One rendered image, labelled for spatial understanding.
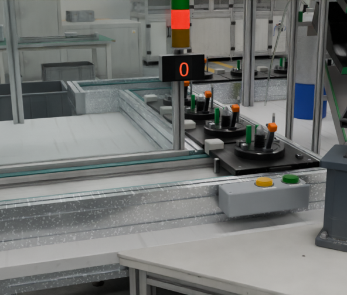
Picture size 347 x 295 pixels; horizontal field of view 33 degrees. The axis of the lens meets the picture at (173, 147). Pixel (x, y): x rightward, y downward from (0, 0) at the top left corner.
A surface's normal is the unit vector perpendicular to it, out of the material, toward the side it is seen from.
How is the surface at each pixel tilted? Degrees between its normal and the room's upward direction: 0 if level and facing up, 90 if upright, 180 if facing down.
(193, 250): 0
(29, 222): 90
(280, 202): 90
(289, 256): 0
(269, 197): 90
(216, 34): 90
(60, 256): 0
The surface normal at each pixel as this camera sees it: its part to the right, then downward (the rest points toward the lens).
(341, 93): 0.07, -0.49
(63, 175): 0.29, 0.26
